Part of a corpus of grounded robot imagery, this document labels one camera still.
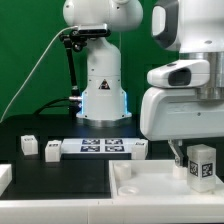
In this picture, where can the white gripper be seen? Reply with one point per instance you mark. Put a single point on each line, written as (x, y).
(177, 114)

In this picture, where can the white square table top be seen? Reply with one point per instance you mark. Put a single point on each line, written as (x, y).
(154, 179)

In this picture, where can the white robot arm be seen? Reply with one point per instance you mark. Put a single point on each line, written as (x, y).
(193, 28)

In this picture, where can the white left fence block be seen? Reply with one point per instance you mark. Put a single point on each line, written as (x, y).
(5, 176)

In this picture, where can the white front fence rail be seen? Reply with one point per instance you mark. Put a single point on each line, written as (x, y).
(108, 212)

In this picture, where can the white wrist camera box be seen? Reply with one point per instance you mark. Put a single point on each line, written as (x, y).
(180, 74)

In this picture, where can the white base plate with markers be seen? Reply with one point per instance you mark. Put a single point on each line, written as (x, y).
(97, 145)

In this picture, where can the grey camera on mount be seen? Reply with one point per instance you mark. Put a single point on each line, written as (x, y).
(95, 30)

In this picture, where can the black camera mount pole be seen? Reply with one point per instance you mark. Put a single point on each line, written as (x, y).
(71, 66)

